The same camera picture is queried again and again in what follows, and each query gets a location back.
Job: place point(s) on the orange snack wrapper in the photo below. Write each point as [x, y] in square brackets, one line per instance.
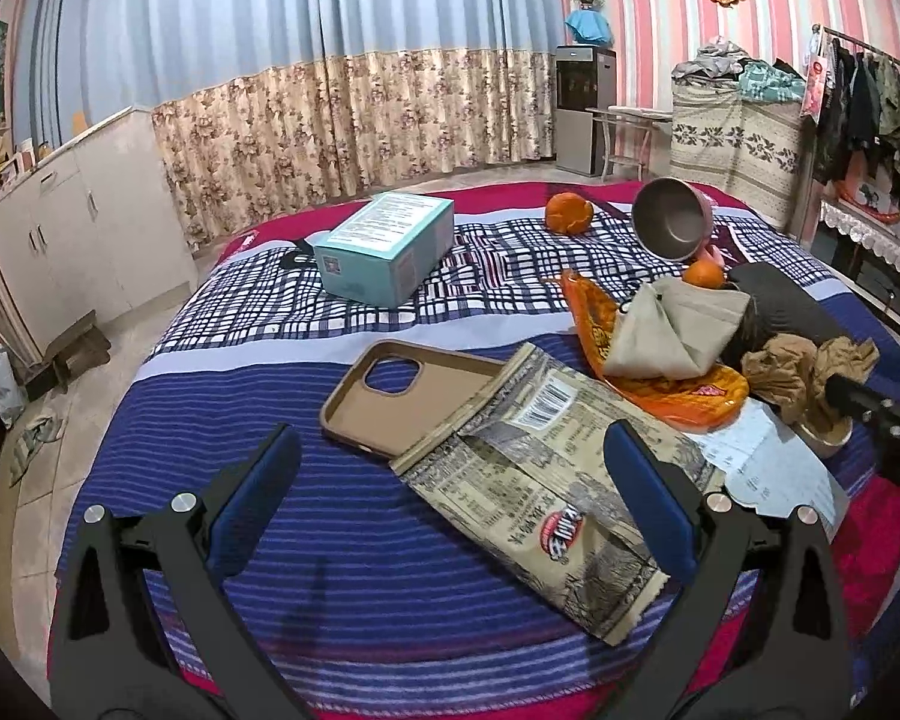
[592, 322]

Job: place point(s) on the white cabinet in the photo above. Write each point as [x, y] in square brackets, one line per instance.
[82, 240]

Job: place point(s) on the brown phone case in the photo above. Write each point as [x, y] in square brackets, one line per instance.
[450, 390]

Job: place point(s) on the clothes rack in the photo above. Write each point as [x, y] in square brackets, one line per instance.
[855, 36]

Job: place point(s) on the brown paper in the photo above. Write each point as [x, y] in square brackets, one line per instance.
[787, 375]

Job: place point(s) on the dark low stool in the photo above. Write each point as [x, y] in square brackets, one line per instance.
[75, 352]

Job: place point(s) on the white lace cloth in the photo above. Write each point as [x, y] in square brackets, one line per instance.
[870, 221]

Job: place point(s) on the chest under patterned cloth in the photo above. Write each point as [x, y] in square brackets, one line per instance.
[735, 142]

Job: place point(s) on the row of hanging clothes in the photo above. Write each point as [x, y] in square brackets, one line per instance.
[870, 105]

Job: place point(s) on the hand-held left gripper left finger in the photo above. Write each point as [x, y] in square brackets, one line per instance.
[259, 495]

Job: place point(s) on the pink hanging bag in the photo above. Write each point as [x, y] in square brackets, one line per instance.
[816, 82]

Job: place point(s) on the tangerine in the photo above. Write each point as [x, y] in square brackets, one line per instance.
[701, 275]
[568, 214]

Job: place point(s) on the blue floral curtain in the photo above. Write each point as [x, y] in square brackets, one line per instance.
[307, 52]

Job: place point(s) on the teal cardboard box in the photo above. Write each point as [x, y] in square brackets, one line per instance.
[390, 240]

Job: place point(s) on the beige cloth pouch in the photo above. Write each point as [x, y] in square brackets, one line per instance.
[675, 330]

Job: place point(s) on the beige printed snack packet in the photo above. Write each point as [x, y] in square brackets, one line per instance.
[540, 480]

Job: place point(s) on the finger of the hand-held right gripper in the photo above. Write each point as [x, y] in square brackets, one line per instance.
[855, 394]

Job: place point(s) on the blue cloth cover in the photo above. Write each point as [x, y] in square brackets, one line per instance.
[589, 26]

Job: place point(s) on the water dispenser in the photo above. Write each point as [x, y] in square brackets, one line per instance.
[581, 90]

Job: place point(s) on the crumpled floor cloth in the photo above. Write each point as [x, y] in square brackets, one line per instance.
[36, 442]

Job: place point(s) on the small round can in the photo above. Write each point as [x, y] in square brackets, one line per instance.
[825, 439]

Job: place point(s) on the white paper slip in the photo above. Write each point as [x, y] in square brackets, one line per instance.
[765, 465]

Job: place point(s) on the black knit hat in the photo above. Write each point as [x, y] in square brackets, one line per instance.
[787, 300]

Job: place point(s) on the pile of clothes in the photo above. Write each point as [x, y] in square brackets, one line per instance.
[720, 64]

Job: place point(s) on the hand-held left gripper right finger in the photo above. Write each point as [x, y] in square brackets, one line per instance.
[649, 495]

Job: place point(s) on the white plastic bag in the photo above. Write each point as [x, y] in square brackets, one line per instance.
[1, 386]

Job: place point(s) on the striped checked blanket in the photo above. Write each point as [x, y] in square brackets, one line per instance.
[307, 540]

